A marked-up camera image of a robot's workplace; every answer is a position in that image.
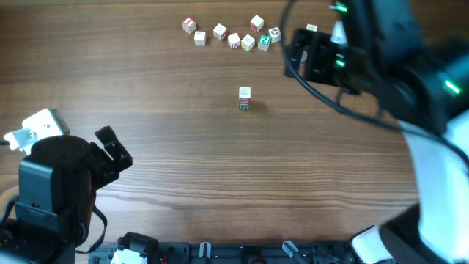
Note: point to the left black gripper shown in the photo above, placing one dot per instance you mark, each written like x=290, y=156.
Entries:
x=107, y=169

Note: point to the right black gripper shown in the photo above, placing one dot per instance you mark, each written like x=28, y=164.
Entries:
x=316, y=43

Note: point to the red U letter block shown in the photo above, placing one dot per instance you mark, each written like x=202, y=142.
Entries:
x=244, y=92

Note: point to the white block red sketch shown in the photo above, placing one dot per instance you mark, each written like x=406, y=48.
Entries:
x=244, y=101

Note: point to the white block green side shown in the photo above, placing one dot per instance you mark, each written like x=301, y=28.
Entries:
x=244, y=108

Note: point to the plain white wooden block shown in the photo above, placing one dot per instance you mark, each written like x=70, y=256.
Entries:
x=200, y=38

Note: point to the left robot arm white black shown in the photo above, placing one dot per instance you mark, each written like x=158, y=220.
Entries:
x=50, y=217

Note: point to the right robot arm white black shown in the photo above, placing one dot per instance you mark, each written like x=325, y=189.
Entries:
x=376, y=69

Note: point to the white block red bottom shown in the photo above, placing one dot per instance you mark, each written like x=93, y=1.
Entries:
x=303, y=58

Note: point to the white block tan picture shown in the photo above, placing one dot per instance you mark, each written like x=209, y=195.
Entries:
x=312, y=27

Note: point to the white block dark picture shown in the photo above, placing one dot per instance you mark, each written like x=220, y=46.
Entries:
x=275, y=35

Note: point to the green Z letter block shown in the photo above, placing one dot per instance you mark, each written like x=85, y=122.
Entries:
x=264, y=42

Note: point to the red M letter block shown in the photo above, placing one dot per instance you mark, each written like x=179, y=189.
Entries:
x=257, y=23

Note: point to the white block yellow side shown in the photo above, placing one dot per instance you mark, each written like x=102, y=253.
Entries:
x=248, y=42

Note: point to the white block red A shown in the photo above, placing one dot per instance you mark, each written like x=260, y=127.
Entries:
x=234, y=41

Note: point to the white block red side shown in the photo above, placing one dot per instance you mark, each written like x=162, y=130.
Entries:
x=220, y=32

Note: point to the red I letter block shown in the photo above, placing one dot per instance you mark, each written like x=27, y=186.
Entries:
x=189, y=25

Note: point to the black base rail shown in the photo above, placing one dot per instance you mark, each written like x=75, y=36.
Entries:
x=327, y=252

